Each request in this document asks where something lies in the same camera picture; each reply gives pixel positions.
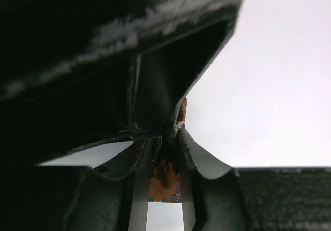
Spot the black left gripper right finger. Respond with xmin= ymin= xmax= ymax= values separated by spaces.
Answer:
xmin=177 ymin=130 xmax=330 ymax=230

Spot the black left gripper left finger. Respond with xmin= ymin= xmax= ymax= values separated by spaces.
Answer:
xmin=1 ymin=139 xmax=157 ymax=230

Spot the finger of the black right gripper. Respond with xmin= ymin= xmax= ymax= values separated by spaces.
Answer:
xmin=1 ymin=0 xmax=243 ymax=164

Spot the orange floral tie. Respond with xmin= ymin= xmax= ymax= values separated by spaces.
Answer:
xmin=149 ymin=98 xmax=187 ymax=203

